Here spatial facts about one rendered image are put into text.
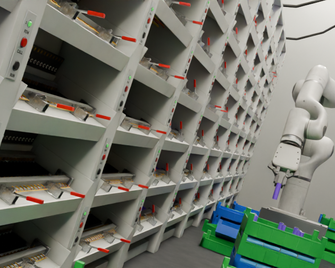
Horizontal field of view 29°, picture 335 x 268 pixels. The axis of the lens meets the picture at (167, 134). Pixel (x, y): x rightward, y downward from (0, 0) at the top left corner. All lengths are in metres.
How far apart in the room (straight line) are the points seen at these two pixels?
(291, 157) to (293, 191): 0.76
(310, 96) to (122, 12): 1.13
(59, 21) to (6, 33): 0.19
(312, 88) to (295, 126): 0.24
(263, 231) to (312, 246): 0.19
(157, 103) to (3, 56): 1.40
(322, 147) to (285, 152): 0.76
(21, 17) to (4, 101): 0.15
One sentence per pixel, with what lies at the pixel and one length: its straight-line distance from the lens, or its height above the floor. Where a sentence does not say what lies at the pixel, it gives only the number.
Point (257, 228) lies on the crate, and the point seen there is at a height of 0.35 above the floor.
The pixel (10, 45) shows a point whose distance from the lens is 1.15.
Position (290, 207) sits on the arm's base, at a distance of 3.29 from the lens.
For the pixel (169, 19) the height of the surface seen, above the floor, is 0.93.
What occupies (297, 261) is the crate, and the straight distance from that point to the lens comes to 2.50.
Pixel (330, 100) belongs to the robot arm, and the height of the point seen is 0.94.
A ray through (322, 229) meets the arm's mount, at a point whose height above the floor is 0.38.
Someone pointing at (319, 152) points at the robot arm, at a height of 0.71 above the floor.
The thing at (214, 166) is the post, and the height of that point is 0.43.
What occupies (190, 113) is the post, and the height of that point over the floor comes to 0.70.
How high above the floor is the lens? 0.61
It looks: 1 degrees down
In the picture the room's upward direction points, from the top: 18 degrees clockwise
